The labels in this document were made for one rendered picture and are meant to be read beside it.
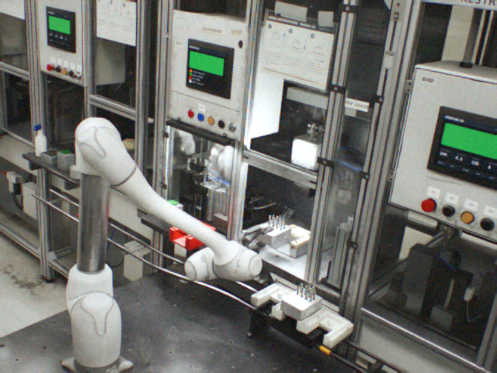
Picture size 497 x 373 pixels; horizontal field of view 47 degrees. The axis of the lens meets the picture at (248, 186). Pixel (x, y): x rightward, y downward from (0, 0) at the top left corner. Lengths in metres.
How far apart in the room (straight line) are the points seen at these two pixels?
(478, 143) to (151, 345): 1.35
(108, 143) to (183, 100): 0.79
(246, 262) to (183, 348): 0.51
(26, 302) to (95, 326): 1.84
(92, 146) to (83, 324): 0.60
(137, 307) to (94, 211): 0.59
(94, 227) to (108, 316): 0.31
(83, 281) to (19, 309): 1.64
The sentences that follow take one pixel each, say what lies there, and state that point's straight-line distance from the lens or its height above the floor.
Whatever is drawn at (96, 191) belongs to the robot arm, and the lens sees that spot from 2.00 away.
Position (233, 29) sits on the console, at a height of 1.80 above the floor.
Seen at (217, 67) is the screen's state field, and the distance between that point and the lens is 2.32.
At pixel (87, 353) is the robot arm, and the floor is 0.80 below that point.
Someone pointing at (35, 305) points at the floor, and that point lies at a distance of 3.78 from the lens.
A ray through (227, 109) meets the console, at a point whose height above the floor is 1.48.
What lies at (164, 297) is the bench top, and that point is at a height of 0.68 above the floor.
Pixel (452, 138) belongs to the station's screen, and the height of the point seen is 1.62.
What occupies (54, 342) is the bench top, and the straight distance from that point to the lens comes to 2.32.
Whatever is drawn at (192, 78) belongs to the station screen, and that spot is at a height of 1.58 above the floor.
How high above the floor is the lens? 2.06
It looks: 22 degrees down
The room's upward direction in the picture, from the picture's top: 6 degrees clockwise
